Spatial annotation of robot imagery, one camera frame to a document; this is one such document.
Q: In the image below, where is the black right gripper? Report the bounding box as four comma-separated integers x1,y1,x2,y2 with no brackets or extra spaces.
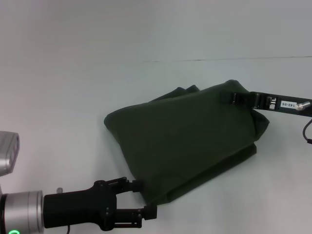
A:
220,90,312,118

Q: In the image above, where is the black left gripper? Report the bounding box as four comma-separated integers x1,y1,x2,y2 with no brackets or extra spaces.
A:
43,177,158,232

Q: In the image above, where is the dark green t-shirt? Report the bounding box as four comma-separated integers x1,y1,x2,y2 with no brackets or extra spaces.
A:
103,79,271,205

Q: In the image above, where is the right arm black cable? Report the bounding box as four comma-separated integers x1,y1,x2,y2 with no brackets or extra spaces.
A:
296,101,312,145

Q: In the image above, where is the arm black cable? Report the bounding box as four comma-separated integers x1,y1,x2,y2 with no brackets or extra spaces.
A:
296,101,312,145
56,187,71,234

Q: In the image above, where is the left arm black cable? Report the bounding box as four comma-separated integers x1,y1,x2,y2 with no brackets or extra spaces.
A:
56,187,71,234

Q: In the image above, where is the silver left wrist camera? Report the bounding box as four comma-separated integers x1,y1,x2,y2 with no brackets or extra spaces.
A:
0,130,20,176

